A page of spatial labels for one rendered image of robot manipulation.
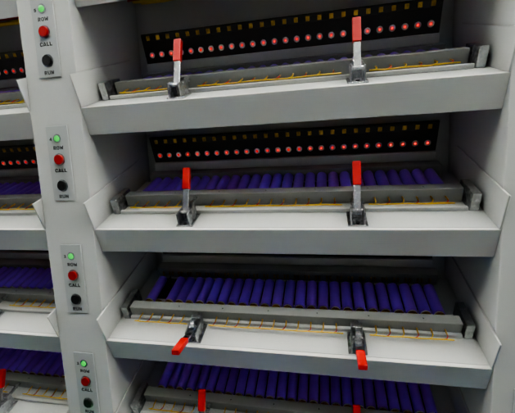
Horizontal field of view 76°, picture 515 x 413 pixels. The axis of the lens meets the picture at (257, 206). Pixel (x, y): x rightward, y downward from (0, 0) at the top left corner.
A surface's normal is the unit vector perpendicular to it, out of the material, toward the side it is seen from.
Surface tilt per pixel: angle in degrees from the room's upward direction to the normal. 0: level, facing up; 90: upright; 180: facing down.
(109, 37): 90
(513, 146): 90
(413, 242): 111
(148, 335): 21
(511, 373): 90
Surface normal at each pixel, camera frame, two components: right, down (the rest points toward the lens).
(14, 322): -0.11, -0.87
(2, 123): -0.17, 0.48
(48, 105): -0.19, 0.14
